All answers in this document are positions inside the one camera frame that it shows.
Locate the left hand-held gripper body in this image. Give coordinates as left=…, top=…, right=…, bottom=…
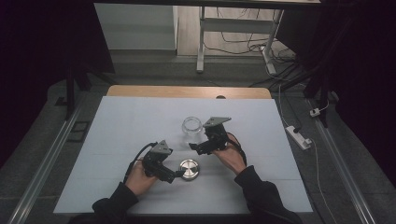
left=142, top=139, right=177, bottom=185

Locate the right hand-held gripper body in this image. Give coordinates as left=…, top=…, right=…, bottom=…
left=197, top=116, right=233, bottom=156

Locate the round silver metal lid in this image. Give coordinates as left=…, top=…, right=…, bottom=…
left=178, top=159, right=201, bottom=182

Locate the clear glass jar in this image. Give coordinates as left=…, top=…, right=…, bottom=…
left=181, top=116, right=205, bottom=135

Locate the person's left hand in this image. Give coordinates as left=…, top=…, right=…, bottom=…
left=124, top=159, right=159, bottom=197

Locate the person's right hand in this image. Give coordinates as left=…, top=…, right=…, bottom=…
left=212, top=133, right=248, bottom=176

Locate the white table mat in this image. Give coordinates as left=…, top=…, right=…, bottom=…
left=53, top=95, right=314, bottom=216

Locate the wooden table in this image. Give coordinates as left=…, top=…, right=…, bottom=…
left=106, top=85, right=273, bottom=100

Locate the white power strip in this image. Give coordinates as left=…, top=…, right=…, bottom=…
left=285, top=125, right=313, bottom=151

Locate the black metal stand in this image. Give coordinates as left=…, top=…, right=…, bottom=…
left=64, top=62, right=108, bottom=121
left=303, top=59, right=332, bottom=129

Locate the white cabinet panel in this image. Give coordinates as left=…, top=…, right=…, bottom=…
left=93, top=3, right=179, bottom=51

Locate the dark curtain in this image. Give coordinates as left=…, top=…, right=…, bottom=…
left=0, top=0, right=116, bottom=171
left=275, top=0, right=396, bottom=188

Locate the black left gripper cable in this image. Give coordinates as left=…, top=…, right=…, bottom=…
left=122, top=141, right=159, bottom=185

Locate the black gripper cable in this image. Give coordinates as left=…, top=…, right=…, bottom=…
left=122, top=141, right=159, bottom=185
left=228, top=133, right=248, bottom=166

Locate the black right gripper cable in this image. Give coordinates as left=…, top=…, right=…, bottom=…
left=228, top=133, right=248, bottom=166

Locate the black floor frame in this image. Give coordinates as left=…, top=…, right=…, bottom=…
left=66, top=120, right=92, bottom=144

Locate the tangle of black floor cables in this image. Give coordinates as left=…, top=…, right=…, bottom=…
left=204, top=7, right=298, bottom=64

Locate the metal floor rail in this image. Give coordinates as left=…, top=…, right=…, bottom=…
left=7, top=98, right=88, bottom=224
left=306, top=98, right=378, bottom=224

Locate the white power strip cable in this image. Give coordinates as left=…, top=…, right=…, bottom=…
left=308, top=137, right=339, bottom=224

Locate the white metal desk frame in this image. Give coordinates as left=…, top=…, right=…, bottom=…
left=195, top=6, right=286, bottom=76

